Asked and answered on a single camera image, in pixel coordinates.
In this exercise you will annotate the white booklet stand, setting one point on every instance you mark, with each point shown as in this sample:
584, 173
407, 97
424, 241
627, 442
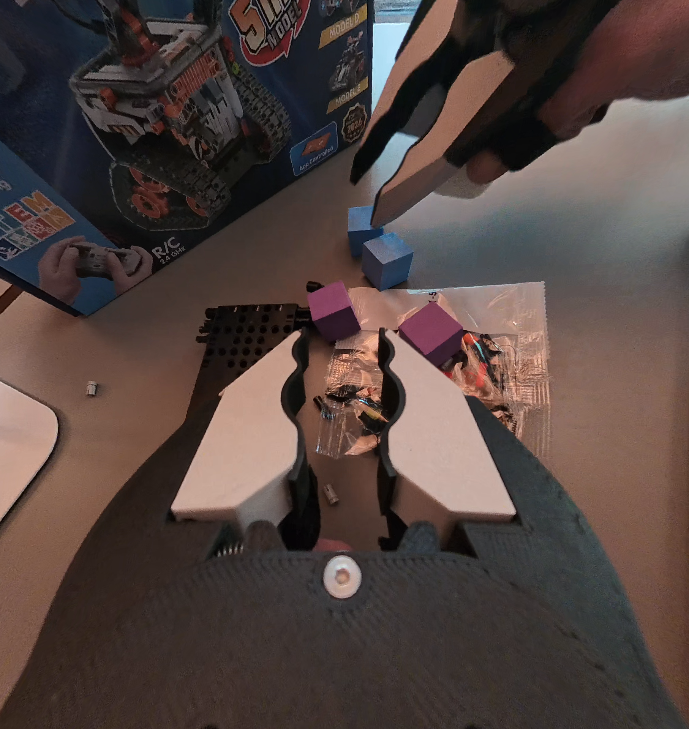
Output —
8, 450

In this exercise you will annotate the clear plastic parts bag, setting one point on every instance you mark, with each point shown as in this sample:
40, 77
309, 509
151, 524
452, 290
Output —
509, 319

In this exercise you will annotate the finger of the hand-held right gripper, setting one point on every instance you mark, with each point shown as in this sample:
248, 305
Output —
430, 148
418, 45

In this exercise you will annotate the small clear parts bag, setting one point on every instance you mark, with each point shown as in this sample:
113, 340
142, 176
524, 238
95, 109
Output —
344, 433

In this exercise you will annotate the black connector piece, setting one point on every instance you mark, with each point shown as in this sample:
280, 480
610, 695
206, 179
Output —
316, 286

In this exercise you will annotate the purple foam cube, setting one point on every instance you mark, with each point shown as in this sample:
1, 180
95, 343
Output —
333, 310
433, 333

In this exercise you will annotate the black perforated building plate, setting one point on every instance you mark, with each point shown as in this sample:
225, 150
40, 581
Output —
236, 336

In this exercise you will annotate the blue foam cube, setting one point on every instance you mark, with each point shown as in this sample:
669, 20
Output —
387, 265
360, 233

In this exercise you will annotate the blue robot kit box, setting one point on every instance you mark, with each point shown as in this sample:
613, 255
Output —
37, 85

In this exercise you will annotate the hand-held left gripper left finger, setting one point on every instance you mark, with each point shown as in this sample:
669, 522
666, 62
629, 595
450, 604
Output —
236, 455

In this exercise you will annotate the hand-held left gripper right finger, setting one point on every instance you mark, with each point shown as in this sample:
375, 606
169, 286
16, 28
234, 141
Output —
453, 455

